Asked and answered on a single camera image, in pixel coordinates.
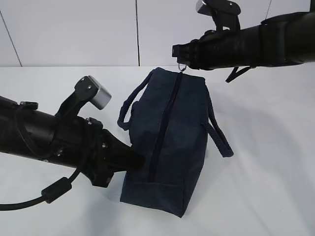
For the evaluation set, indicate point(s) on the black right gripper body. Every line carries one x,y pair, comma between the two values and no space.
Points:
198,53

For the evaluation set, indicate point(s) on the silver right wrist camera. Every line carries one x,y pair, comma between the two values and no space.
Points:
223,12

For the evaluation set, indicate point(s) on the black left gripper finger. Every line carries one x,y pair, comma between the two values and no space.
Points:
118,156

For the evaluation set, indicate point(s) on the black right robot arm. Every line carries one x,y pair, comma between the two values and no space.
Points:
283,40

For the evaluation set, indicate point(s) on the dark navy fabric lunch bag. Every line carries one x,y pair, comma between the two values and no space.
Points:
169,117

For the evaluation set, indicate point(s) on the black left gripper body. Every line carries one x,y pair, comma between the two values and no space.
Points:
92,162

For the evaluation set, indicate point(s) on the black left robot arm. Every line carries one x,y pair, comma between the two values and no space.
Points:
77,143

